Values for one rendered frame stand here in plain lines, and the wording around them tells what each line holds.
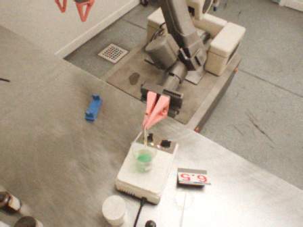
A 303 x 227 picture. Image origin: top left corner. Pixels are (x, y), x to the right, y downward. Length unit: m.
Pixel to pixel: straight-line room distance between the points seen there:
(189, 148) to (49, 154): 0.45
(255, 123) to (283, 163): 0.33
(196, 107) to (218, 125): 0.46
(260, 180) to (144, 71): 1.02
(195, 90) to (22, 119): 0.97
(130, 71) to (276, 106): 1.21
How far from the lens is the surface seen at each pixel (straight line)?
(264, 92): 2.18
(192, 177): 0.73
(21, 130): 0.90
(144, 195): 0.67
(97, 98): 0.88
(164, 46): 0.56
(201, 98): 1.45
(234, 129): 1.84
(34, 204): 0.77
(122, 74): 1.54
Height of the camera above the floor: 1.44
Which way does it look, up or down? 53 degrees down
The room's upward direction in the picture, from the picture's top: 4 degrees clockwise
